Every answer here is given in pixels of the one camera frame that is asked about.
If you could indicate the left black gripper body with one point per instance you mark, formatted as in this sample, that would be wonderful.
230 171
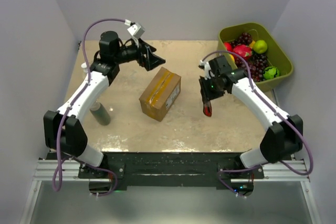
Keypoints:
144 61

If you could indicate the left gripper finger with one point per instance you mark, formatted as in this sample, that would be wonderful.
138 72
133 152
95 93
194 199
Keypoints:
151 49
156 61

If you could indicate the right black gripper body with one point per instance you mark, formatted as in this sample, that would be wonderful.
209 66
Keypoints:
211 88

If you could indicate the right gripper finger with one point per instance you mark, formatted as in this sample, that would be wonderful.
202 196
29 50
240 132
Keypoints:
204 98
209 108

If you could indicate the red black utility knife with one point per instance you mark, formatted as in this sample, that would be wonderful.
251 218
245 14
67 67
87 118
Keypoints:
205 108

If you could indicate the brown cardboard express box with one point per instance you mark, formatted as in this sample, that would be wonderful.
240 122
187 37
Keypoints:
160 94

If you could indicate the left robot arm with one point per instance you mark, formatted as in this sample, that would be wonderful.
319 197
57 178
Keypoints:
62 128

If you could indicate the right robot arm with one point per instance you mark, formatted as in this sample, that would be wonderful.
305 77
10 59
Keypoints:
283 132

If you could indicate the orange fruit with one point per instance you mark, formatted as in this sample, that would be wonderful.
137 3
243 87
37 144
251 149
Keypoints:
232 58

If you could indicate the red apple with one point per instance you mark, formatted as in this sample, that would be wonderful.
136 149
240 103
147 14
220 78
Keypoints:
228 46

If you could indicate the pink dragon fruit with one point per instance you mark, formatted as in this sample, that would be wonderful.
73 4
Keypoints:
244 51

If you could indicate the purple grape bunch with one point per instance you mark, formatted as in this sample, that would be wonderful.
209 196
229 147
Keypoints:
257 63

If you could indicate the yellow fruit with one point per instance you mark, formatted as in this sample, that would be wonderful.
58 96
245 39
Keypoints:
251 45

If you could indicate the dark grape bunch top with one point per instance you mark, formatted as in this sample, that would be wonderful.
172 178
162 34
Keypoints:
243 39

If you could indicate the green striped melon ball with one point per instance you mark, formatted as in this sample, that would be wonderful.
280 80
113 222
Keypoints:
271 72

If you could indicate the cream pump soap bottle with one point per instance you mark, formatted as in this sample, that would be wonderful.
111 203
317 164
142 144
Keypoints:
84 69

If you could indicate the green apple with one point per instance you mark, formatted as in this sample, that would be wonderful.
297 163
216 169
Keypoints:
260 47

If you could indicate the green plastic basket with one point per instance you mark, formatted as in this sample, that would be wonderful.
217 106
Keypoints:
276 57

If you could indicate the grey cylindrical bottle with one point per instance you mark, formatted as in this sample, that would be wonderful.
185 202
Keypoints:
100 113

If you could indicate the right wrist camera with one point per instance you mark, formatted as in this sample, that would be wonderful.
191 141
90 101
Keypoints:
212 69

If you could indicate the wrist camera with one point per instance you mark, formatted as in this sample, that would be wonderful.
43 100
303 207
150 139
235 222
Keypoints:
136 30
212 69

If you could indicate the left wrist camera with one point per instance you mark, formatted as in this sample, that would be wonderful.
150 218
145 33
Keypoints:
136 30

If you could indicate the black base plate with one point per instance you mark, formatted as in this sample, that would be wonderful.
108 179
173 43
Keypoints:
186 169

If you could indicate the aluminium rail frame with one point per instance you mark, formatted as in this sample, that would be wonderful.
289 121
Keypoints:
277 172

